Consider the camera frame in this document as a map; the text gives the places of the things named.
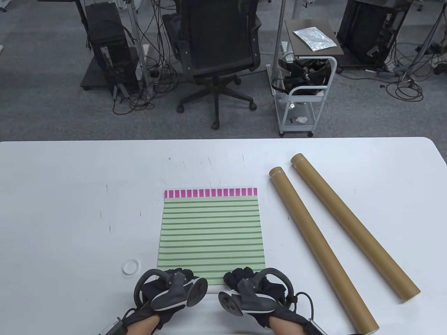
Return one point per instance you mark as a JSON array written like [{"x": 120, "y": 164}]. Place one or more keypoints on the black office chair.
[{"x": 216, "y": 35}]

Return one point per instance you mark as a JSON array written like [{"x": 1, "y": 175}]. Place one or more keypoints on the white crumpled paper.
[{"x": 301, "y": 120}]

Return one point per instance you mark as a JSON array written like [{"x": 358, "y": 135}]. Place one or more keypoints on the person's right forearm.
[{"x": 286, "y": 329}]

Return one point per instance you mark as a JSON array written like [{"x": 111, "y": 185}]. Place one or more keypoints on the white rolling cart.
[{"x": 307, "y": 98}]

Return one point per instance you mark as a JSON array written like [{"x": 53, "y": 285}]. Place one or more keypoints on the brown side table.
[{"x": 297, "y": 45}]

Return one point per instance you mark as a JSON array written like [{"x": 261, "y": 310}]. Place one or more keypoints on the black computer tower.
[
  {"x": 366, "y": 31},
  {"x": 108, "y": 42}
]

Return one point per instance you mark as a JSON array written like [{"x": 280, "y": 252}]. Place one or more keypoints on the person's right hand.
[{"x": 241, "y": 275}]

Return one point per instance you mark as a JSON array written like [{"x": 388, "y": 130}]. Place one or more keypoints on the black headset gear pile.
[{"x": 297, "y": 75}]

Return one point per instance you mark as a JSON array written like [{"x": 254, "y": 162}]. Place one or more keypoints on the brown cardboard mailing tube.
[
  {"x": 307, "y": 226},
  {"x": 349, "y": 223}
]

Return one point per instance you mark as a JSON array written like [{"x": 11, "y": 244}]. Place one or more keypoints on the white power strip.
[{"x": 438, "y": 62}]

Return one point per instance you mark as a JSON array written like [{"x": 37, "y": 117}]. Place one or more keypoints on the silver plastic bag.
[{"x": 314, "y": 38}]

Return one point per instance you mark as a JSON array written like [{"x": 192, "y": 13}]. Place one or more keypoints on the white plastic tube cap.
[{"x": 131, "y": 267}]

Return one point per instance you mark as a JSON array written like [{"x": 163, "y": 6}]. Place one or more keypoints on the person's left hand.
[{"x": 181, "y": 272}]

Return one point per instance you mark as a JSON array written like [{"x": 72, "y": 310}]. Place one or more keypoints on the grey forearm sensor box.
[
  {"x": 113, "y": 328},
  {"x": 316, "y": 329}
]

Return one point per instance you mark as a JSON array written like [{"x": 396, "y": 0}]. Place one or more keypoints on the grey hand tracker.
[
  {"x": 171, "y": 296},
  {"x": 251, "y": 302}
]

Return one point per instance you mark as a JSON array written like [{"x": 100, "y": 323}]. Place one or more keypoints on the silver metal frame post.
[
  {"x": 135, "y": 24},
  {"x": 280, "y": 21}
]

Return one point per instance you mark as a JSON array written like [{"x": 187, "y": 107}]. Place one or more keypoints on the green striped mouse pad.
[{"x": 209, "y": 230}]

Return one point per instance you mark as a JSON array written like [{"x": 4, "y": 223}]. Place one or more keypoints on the dark grey floor plate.
[{"x": 92, "y": 75}]

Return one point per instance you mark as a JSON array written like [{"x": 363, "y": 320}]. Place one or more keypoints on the person's left forearm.
[{"x": 145, "y": 328}]

